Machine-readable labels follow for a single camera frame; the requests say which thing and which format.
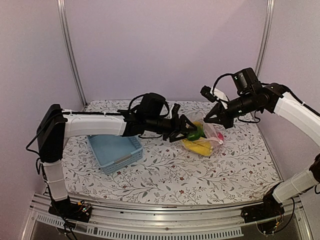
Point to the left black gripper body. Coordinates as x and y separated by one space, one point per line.
154 124

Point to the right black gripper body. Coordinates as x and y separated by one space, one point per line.
247 105

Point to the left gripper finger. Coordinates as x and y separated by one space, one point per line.
179 135
185 125

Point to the red toy apple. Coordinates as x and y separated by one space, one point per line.
220 136

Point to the green orange toy mango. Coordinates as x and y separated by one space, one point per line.
197 134

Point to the clear zip top bag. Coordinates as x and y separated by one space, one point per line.
209 129

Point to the yellow toy banana bunch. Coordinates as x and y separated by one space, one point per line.
203 146

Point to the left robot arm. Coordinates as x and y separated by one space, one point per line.
60 128

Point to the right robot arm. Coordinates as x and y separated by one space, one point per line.
303 122

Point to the light blue plastic basket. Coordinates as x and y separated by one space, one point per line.
113 153

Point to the floral table cloth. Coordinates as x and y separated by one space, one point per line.
240 170

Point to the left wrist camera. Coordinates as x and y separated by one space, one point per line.
173 113

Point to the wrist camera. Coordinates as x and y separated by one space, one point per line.
213 95
173 113

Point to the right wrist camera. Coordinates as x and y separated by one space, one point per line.
213 95

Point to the right aluminium frame post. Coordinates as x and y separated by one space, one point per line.
265 35

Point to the aluminium frame post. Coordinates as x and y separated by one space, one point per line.
265 35
61 7

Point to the front aluminium rail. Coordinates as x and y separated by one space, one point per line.
121 220

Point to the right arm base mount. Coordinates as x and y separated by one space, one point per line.
269 208

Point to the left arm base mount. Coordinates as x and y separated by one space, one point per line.
67 210

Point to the left aluminium frame post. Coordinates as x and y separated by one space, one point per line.
61 7

